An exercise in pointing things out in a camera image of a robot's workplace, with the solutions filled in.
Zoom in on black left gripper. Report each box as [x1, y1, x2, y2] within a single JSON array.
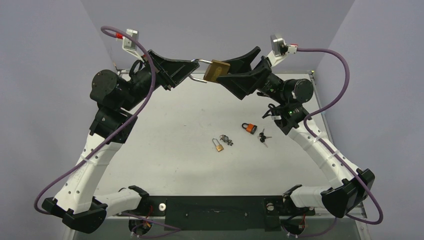
[[119, 49, 199, 112]]

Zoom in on large brass padlock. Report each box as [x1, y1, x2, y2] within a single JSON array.
[[188, 58, 231, 84]]

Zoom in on orange round padlock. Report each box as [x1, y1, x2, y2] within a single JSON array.
[[241, 123, 258, 135]]

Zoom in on black headed key bunch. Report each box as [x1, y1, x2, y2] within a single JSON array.
[[257, 128, 272, 148]]

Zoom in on small black keys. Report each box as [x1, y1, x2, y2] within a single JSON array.
[[220, 134, 234, 146]]

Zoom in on small brass padlock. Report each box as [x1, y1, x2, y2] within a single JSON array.
[[212, 138, 224, 152]]

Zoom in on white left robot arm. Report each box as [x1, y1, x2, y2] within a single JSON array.
[[41, 50, 199, 234]]

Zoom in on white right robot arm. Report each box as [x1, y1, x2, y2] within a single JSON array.
[[217, 44, 375, 218]]

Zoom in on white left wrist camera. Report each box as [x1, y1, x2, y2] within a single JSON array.
[[115, 29, 141, 58]]

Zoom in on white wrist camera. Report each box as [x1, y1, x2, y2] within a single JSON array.
[[266, 34, 299, 67], [115, 29, 141, 58]]

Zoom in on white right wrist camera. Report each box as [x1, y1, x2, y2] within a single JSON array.
[[266, 34, 299, 67]]

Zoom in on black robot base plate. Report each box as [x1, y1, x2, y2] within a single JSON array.
[[128, 195, 316, 232]]

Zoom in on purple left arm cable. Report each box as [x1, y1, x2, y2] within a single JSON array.
[[33, 25, 183, 239]]

